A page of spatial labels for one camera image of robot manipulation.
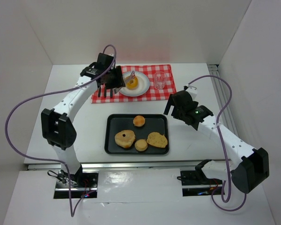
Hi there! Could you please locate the glazed ring donut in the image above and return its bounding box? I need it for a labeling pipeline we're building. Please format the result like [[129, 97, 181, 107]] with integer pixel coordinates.
[[124, 76, 138, 90]]

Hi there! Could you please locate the speckled bread slice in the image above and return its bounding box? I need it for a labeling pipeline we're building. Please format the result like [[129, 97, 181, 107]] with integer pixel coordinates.
[[147, 132, 168, 148]]

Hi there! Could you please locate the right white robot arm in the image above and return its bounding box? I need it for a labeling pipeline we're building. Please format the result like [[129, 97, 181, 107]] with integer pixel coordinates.
[[164, 90, 269, 194]]

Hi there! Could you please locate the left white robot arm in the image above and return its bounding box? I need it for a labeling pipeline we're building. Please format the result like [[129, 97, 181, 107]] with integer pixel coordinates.
[[41, 53, 135, 183]]

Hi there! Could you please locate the flat bread with hole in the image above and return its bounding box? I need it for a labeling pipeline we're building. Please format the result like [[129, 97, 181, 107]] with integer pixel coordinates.
[[115, 130, 136, 149]]

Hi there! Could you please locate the white round plate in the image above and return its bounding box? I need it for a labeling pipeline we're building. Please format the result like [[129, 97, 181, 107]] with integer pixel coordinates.
[[119, 71, 150, 97]]

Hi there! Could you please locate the clear drinking glass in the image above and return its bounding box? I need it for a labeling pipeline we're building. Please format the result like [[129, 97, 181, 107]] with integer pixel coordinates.
[[153, 71, 167, 90]]

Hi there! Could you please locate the black serving tray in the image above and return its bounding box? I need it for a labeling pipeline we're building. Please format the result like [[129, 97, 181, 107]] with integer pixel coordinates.
[[104, 114, 169, 156]]

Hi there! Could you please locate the small round bun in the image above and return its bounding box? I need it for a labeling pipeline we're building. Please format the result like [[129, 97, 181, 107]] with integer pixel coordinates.
[[133, 115, 146, 127]]

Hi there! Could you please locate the small round muffin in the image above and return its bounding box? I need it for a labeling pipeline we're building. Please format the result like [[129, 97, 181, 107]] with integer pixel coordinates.
[[134, 139, 148, 152]]

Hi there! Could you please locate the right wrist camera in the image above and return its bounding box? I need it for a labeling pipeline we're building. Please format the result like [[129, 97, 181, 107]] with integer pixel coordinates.
[[184, 84, 198, 101]]

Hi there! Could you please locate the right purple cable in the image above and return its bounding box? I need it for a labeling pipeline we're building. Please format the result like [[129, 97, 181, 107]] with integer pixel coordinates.
[[187, 75, 247, 211]]

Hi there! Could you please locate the aluminium side rail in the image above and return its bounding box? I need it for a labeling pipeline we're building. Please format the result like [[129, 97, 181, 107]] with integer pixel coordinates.
[[207, 64, 238, 136]]

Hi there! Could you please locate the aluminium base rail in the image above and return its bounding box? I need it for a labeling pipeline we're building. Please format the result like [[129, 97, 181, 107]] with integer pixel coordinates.
[[27, 160, 201, 170]]

